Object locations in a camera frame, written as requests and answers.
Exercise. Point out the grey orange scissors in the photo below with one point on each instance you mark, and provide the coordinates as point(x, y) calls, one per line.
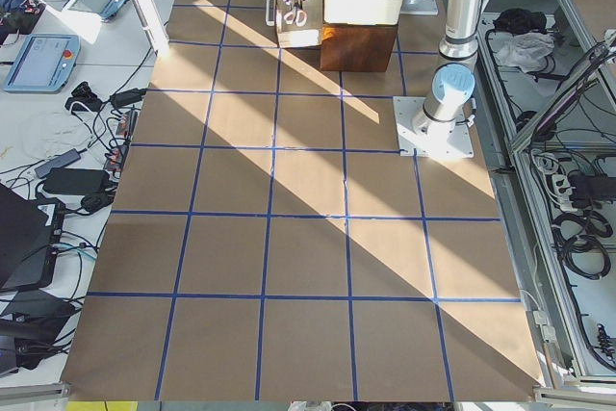
point(294, 14)

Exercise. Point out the dark wooden drawer cabinet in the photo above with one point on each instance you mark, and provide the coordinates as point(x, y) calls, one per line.
point(357, 48)

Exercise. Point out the white cloth pile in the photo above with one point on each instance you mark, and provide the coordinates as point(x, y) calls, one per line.
point(528, 51)

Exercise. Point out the near teach pendant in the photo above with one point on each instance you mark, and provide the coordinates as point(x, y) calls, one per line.
point(43, 64)

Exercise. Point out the black power adapter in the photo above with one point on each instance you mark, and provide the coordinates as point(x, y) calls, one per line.
point(76, 181)

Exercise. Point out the black laptop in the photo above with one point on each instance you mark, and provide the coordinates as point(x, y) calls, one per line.
point(30, 229)

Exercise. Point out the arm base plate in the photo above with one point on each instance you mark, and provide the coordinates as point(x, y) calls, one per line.
point(418, 135)

